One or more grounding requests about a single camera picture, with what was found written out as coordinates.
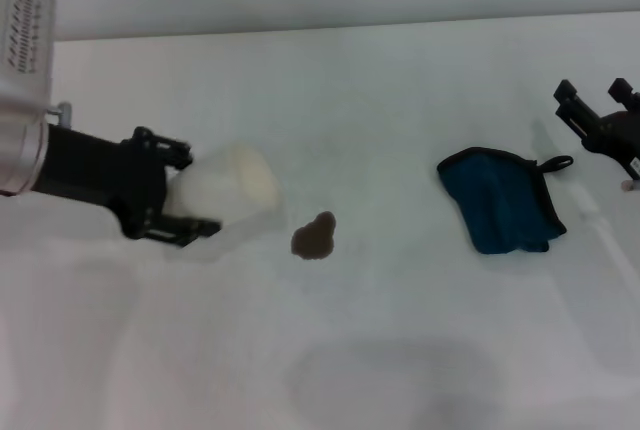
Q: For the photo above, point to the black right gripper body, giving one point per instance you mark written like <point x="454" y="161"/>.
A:
<point x="620" y="140"/>

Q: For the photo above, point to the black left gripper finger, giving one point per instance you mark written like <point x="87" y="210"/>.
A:
<point x="185" y="231"/>
<point x="175" y="150"/>

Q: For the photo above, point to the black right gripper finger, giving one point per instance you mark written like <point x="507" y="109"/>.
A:
<point x="627" y="95"/>
<point x="580" y="112"/>

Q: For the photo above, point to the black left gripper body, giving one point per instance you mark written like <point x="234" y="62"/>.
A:
<point x="105" y="175"/>

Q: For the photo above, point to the white paper cup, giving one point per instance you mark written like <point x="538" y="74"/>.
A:
<point x="225" y="185"/>

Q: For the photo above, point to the blue rag with black trim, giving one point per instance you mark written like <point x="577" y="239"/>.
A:
<point x="500" y="200"/>

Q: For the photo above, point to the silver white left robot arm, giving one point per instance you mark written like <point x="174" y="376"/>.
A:
<point x="20" y="125"/>

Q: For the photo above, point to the dark brown liquid stain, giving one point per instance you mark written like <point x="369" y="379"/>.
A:
<point x="312" y="242"/>

